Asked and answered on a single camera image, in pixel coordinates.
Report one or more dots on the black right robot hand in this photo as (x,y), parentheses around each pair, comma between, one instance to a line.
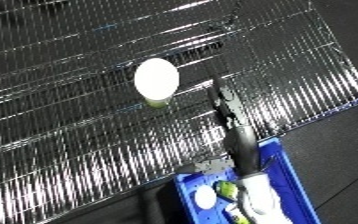
(243,146)

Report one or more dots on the pale right robot arm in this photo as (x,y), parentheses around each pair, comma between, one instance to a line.
(264,196)

